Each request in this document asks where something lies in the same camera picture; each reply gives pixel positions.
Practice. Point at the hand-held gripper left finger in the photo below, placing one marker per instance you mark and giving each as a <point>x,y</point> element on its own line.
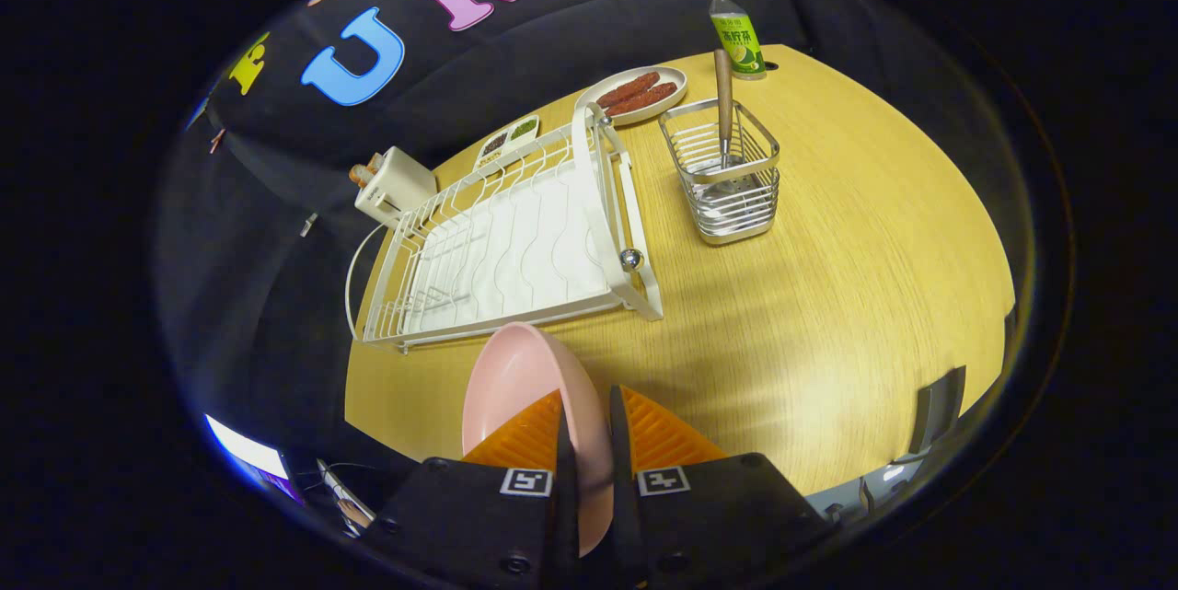
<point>566,480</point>

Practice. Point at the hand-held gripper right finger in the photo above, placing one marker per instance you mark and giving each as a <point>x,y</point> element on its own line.
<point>621,480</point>

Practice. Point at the pink plate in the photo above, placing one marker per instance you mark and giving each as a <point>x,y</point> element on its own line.
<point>515,378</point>

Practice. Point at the white plate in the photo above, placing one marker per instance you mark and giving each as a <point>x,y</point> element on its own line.
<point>676,79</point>

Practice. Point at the lit monitor screen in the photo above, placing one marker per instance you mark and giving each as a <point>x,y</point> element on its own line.
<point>247,454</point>

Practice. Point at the black chair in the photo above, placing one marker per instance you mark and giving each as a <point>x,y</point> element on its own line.
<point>939,406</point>

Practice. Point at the cream toaster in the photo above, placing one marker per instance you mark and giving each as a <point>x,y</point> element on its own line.
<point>400,185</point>

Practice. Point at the white sectioned spice tray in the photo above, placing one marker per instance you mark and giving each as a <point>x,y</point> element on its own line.
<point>508,142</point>

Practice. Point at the white clip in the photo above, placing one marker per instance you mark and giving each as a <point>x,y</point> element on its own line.
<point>308,224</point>

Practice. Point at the toast slice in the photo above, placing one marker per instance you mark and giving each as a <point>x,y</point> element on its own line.
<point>373,161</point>
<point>359,174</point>

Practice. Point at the brown sausage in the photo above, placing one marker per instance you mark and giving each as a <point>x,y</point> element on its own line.
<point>630,88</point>
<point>644,99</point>

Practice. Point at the green label drink bottle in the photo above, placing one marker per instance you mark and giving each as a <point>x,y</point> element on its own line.
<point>738,42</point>

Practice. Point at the red clip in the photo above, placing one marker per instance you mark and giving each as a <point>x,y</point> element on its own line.
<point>216,141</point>

